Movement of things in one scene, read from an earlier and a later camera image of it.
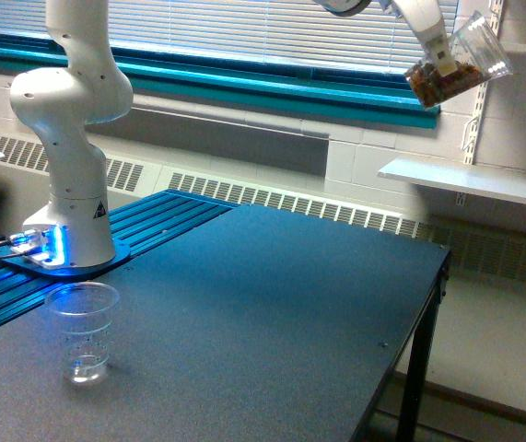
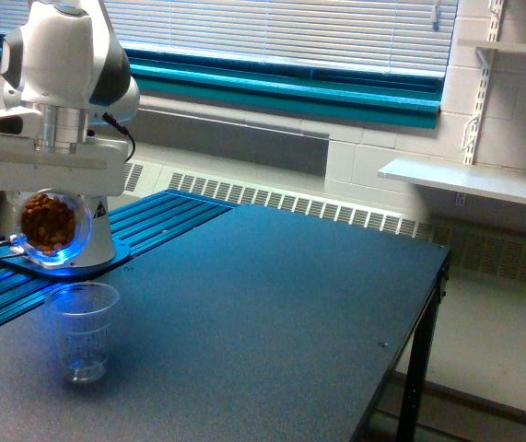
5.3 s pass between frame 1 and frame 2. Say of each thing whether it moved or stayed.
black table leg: stayed
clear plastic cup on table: stayed
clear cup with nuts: moved
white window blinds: stayed
